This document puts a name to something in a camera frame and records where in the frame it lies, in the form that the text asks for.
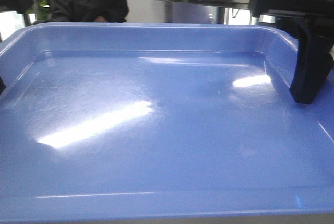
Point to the blue plastic tray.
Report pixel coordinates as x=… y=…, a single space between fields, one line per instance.
x=137 y=121

